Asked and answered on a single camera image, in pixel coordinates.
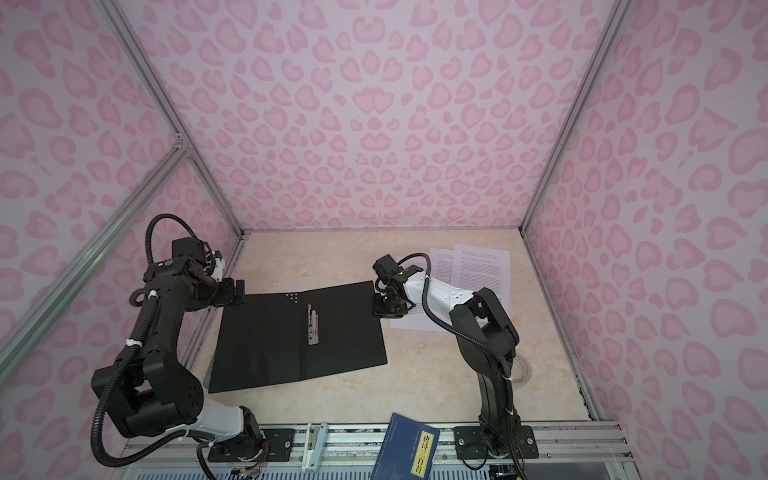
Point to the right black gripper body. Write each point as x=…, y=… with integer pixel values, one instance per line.
x=387, y=306

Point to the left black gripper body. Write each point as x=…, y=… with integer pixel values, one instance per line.
x=210, y=295

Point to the white black file folder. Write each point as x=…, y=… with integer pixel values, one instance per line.
x=263, y=342

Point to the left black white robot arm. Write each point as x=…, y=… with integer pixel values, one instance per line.
x=147, y=397

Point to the metal folder clip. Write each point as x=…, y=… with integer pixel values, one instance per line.
x=312, y=326

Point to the clear tape roll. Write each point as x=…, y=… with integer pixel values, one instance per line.
x=521, y=371

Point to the blue book yellow label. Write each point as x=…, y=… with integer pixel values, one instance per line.
x=407, y=450

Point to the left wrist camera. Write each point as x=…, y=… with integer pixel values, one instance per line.
x=215, y=265

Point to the aluminium diagonal frame bar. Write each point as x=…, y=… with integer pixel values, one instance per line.
x=39, y=320

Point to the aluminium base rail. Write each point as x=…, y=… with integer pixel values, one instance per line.
x=542, y=450

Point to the left aluminium corner post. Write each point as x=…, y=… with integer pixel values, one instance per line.
x=128, y=40

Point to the aluminium corner post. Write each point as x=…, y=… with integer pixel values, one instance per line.
x=620, y=14
x=128, y=40

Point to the right aluminium corner post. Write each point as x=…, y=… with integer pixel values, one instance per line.
x=620, y=14

